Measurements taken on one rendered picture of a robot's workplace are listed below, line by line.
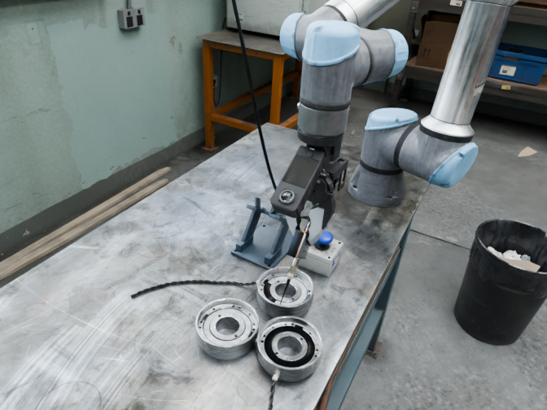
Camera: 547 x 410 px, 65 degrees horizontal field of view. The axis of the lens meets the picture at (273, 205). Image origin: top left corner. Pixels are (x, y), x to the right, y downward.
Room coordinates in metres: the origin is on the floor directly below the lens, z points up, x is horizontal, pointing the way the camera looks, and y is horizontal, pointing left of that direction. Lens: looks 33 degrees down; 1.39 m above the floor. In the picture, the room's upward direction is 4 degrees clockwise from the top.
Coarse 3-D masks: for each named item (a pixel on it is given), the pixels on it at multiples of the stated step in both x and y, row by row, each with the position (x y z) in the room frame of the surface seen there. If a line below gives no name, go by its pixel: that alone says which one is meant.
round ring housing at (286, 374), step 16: (272, 320) 0.50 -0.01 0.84; (288, 320) 0.51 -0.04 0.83; (304, 320) 0.50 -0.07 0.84; (288, 336) 0.48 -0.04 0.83; (320, 336) 0.47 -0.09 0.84; (256, 352) 0.45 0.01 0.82; (304, 352) 0.45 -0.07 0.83; (320, 352) 0.44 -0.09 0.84; (272, 368) 0.41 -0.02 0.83; (288, 368) 0.41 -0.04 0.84; (304, 368) 0.41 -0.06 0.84
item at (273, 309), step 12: (264, 276) 0.61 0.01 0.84; (276, 276) 0.62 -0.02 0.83; (300, 276) 0.62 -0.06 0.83; (276, 288) 0.59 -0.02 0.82; (288, 288) 0.60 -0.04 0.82; (312, 288) 0.58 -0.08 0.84; (264, 300) 0.55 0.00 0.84; (288, 300) 0.56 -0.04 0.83; (312, 300) 0.56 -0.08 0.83; (276, 312) 0.53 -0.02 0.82; (288, 312) 0.53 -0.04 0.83; (300, 312) 0.54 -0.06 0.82
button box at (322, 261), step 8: (336, 240) 0.72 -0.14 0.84; (312, 248) 0.69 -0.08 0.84; (320, 248) 0.69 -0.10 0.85; (328, 248) 0.69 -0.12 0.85; (336, 248) 0.70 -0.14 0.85; (312, 256) 0.67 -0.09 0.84; (320, 256) 0.67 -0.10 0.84; (328, 256) 0.67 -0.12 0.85; (336, 256) 0.69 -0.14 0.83; (304, 264) 0.68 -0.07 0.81; (312, 264) 0.67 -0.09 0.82; (320, 264) 0.66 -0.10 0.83; (328, 264) 0.66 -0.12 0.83; (336, 264) 0.70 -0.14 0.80; (320, 272) 0.66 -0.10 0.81; (328, 272) 0.66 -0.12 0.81
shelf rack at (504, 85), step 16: (416, 0) 3.82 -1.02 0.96; (432, 0) 3.77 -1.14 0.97; (448, 0) 3.71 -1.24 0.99; (464, 0) 3.67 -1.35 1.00; (512, 16) 3.50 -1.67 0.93; (528, 16) 3.45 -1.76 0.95; (544, 16) 3.41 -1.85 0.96; (416, 48) 4.27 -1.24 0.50; (400, 80) 3.81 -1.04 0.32; (432, 80) 3.70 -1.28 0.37; (496, 80) 3.54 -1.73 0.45; (544, 80) 3.65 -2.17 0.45; (512, 96) 3.42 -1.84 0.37; (528, 96) 3.37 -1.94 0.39; (544, 96) 3.32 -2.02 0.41
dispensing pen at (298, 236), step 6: (306, 228) 0.61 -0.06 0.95; (294, 234) 0.60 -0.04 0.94; (300, 234) 0.60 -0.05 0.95; (294, 240) 0.59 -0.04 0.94; (300, 240) 0.59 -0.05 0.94; (294, 246) 0.59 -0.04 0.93; (288, 252) 0.58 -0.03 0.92; (294, 252) 0.58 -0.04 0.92; (294, 258) 0.59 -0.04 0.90; (294, 264) 0.58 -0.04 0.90; (294, 270) 0.57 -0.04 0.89; (288, 276) 0.57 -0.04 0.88; (288, 282) 0.56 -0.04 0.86; (282, 294) 0.55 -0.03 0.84
